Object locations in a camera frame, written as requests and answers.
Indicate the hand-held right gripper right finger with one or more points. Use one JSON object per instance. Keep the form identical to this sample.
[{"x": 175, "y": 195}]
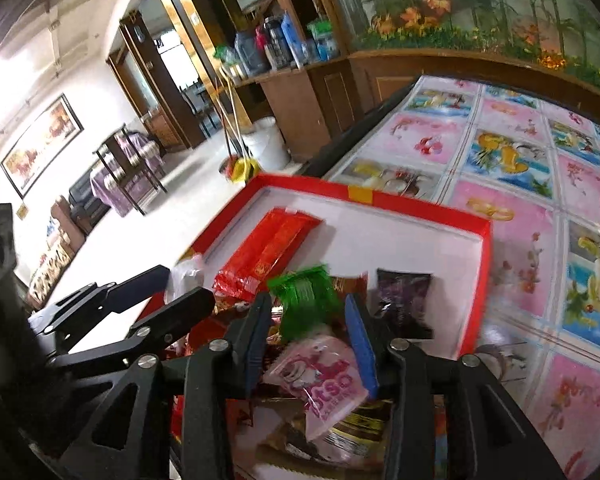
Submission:
[{"x": 362, "y": 345}]

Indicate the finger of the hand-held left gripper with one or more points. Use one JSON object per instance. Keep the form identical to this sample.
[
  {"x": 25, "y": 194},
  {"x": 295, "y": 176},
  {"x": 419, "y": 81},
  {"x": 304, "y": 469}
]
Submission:
[
  {"x": 140, "y": 285},
  {"x": 180, "y": 310}
]

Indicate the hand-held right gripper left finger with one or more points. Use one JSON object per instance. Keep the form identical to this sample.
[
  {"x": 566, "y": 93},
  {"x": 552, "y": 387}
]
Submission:
[{"x": 254, "y": 355}]

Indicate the pink snack packet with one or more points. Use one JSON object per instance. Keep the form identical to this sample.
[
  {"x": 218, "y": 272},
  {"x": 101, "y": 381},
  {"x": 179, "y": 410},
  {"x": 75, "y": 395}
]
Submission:
[{"x": 320, "y": 380}]

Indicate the green snack packet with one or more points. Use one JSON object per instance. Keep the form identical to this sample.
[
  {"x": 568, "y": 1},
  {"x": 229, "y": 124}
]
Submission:
[{"x": 305, "y": 300}]

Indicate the red box with white inside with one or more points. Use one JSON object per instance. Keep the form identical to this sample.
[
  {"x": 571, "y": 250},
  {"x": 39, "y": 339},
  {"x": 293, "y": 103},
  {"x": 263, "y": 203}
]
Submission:
[{"x": 405, "y": 240}]

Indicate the white snack packet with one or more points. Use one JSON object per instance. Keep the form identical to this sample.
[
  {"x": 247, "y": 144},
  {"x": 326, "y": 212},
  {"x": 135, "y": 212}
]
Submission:
[{"x": 187, "y": 280}]

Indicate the patterned sofa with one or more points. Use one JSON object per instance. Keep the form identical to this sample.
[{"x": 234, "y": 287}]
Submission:
[{"x": 55, "y": 255}]

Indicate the dark purple snack packet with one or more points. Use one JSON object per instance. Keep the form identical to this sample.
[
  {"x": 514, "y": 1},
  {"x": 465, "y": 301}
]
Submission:
[{"x": 405, "y": 300}]

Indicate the long red snack packet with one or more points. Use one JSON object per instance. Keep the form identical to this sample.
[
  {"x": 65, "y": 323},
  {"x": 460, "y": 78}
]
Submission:
[{"x": 265, "y": 255}]

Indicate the dark armchair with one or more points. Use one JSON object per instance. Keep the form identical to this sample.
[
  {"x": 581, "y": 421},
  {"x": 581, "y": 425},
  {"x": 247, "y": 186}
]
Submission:
[{"x": 85, "y": 200}]

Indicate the table with purple cloth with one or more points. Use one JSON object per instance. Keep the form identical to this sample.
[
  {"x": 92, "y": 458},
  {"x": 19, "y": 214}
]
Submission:
[{"x": 127, "y": 170}]

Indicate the yellow dustpan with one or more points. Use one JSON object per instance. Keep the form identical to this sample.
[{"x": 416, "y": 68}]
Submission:
[{"x": 242, "y": 170}]

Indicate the broom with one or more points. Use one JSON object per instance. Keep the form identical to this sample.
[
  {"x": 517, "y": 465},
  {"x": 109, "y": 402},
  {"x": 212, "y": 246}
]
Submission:
[{"x": 235, "y": 125}]

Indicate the white bucket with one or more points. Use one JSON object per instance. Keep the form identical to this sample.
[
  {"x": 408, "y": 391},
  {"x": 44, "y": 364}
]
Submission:
[{"x": 267, "y": 142}]

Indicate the printed pink tablecloth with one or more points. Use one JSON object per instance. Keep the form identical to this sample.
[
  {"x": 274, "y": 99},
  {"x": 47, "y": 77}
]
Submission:
[{"x": 525, "y": 240}]

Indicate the clear water jug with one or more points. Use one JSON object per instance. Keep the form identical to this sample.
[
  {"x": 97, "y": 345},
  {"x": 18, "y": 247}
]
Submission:
[{"x": 250, "y": 52}]

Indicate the black bottle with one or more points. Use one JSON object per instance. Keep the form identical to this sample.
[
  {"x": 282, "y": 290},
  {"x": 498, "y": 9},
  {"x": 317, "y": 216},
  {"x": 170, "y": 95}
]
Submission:
[{"x": 278, "y": 42}]

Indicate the blue bottle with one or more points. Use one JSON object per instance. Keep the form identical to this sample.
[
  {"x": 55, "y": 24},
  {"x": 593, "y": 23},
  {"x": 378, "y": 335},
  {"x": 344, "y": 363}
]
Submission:
[{"x": 292, "y": 40}]

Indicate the green pack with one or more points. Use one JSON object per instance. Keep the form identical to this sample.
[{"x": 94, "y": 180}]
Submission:
[{"x": 325, "y": 40}]

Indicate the floral glass panel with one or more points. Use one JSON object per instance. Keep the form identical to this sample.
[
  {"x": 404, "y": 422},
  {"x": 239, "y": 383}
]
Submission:
[{"x": 480, "y": 5}]

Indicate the small wall plaque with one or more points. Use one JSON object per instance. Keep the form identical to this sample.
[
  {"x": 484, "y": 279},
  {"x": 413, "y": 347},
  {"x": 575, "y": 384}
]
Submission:
[{"x": 22, "y": 212}]

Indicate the framed wall picture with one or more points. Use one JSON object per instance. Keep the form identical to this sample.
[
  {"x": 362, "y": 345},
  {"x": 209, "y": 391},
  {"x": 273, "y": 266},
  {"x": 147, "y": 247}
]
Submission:
[{"x": 40, "y": 145}]

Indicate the wooden door frame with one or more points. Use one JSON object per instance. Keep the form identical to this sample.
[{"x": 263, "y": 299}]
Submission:
[{"x": 175, "y": 25}]

